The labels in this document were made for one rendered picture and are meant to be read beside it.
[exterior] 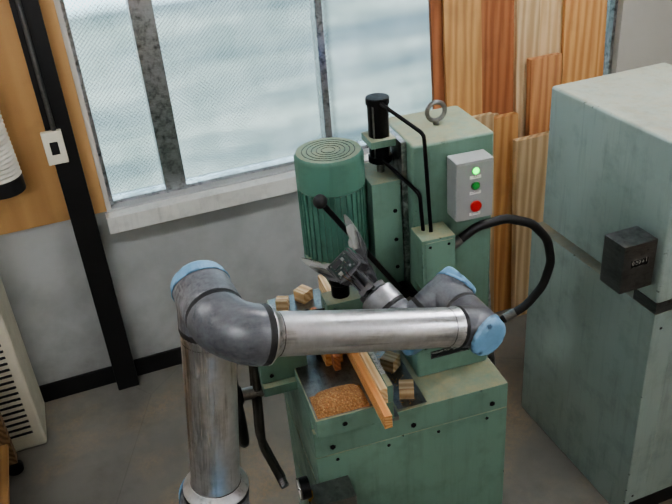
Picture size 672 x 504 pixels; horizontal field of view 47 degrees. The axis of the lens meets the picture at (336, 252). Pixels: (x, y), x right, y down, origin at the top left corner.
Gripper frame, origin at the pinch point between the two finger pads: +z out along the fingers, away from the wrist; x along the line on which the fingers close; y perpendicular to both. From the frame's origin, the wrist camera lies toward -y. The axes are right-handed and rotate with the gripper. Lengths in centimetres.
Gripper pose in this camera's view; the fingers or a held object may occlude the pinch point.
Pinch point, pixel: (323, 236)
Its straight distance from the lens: 188.6
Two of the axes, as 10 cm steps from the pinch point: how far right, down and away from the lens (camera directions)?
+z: -6.5, -7.0, 3.1
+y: -3.3, -1.1, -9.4
